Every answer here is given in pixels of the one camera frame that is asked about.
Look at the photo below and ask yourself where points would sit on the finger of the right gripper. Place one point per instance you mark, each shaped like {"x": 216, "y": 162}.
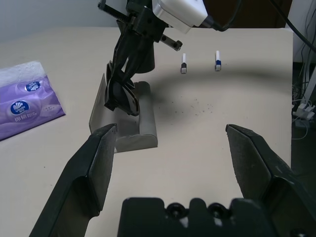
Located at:
{"x": 138, "y": 56}
{"x": 121, "y": 51}

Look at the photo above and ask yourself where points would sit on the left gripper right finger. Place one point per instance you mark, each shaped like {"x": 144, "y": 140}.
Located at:
{"x": 271, "y": 187}

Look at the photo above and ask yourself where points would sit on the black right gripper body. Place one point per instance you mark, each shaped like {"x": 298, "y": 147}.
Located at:
{"x": 145, "y": 22}

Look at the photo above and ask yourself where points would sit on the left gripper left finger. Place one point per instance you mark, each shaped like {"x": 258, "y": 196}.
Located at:
{"x": 86, "y": 177}

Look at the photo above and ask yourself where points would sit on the black sunglasses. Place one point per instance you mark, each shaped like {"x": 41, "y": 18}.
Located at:
{"x": 118, "y": 93}

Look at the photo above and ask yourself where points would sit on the grey glasses case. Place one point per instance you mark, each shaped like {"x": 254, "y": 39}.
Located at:
{"x": 145, "y": 123}

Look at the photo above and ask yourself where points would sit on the white marker black cap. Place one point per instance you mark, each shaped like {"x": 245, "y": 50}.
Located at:
{"x": 184, "y": 66}

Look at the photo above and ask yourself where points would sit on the white marker blue cap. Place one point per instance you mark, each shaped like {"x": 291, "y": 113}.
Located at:
{"x": 217, "y": 64}

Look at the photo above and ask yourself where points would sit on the white power strip with chargers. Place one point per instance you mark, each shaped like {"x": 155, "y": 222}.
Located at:
{"x": 304, "y": 109}

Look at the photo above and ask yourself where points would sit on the purple tissue box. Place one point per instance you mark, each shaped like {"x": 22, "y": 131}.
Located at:
{"x": 24, "y": 106}

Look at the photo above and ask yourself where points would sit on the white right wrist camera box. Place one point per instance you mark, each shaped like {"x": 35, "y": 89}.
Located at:
{"x": 180, "y": 12}

